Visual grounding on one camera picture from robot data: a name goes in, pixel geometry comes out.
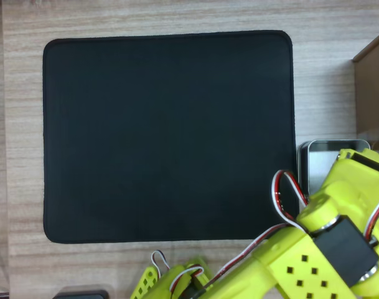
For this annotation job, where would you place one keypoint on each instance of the black rectangular mat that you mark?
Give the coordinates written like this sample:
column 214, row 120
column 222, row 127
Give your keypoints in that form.
column 145, row 140

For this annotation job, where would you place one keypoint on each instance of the black device with clear case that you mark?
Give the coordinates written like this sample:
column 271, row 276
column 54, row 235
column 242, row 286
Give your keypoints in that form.
column 80, row 294

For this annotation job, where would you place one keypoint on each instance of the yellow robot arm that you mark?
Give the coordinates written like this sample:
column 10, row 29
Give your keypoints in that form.
column 295, row 264

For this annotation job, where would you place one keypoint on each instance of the square metal tin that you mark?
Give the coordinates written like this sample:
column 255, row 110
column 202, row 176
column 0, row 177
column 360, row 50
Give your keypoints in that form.
column 316, row 165

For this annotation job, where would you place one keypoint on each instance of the brown cardboard box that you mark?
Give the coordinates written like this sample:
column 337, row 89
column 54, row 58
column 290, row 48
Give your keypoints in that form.
column 374, row 93

